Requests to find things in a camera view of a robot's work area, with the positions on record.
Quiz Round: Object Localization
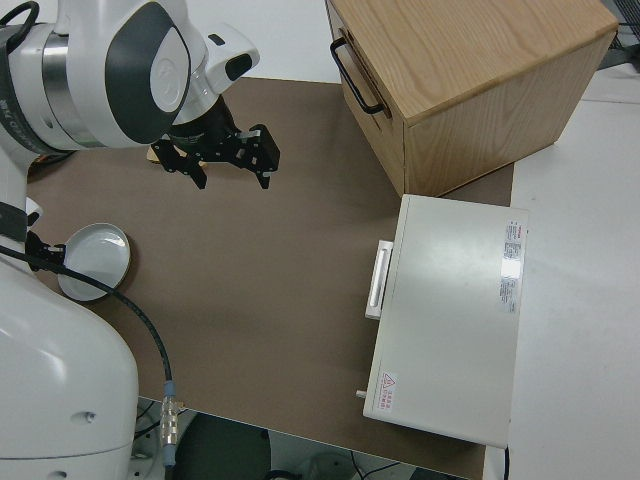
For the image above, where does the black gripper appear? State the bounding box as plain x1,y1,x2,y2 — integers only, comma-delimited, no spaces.
25,232,67,271
152,98,281,191

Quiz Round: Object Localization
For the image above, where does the gray plate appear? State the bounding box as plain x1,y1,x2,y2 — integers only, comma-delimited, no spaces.
56,222,134,303

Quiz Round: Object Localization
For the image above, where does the brown table mat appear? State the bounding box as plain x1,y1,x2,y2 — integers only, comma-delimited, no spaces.
24,75,516,480

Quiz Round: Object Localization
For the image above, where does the black round base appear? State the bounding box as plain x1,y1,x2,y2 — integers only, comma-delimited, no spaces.
172,413,274,480

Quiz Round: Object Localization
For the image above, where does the large wooden box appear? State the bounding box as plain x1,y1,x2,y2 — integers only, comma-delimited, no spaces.
324,0,620,199

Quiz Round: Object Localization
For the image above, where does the white toaster oven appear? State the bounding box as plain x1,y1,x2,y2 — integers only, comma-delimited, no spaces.
355,193,530,449

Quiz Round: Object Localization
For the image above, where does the black mesh object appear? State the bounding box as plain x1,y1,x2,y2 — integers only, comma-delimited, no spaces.
606,22,640,76

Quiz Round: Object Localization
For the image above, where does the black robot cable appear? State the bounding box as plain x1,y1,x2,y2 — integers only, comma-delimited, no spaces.
0,245,177,469
0,0,40,51

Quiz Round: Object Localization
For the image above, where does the black box handle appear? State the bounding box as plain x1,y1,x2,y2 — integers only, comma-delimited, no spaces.
329,38,387,115

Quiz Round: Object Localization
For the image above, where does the toaster oven door handle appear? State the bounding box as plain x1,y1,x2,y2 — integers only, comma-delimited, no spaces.
364,239,396,321

